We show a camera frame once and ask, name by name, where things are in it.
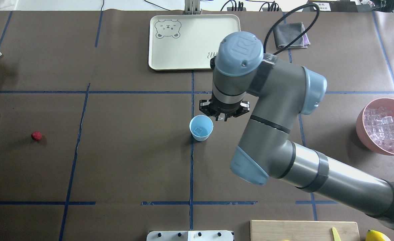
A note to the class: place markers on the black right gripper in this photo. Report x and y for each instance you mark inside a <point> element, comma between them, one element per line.
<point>224,109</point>

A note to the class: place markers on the clear ice cube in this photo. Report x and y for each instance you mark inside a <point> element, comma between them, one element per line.
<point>199,131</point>

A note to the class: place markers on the red strawberry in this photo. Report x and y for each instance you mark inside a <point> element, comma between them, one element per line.
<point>37,136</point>

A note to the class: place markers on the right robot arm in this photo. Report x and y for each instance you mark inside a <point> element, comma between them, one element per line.
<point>284,91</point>

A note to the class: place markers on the light blue cup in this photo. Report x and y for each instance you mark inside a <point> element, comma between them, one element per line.
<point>204,122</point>

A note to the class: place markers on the clear ice cubes pile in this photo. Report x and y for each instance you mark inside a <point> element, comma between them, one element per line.
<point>379,125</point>

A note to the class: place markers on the cream bear tray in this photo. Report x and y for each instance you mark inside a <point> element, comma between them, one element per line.
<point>187,42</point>

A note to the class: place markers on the grey folded cloth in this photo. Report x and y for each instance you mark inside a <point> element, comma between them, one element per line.
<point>284,33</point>

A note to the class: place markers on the wooden cutting board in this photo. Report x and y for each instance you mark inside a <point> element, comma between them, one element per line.
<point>302,230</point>

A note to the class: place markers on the pink bowl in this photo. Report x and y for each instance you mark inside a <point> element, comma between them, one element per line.
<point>362,135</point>

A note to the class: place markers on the yellow plastic knife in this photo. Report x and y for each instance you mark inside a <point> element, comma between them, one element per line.
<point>335,234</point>

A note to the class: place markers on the yellow lemon left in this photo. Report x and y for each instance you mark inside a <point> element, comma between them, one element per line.
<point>373,235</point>

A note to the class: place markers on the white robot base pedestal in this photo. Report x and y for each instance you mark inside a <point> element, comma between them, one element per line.
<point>191,235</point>

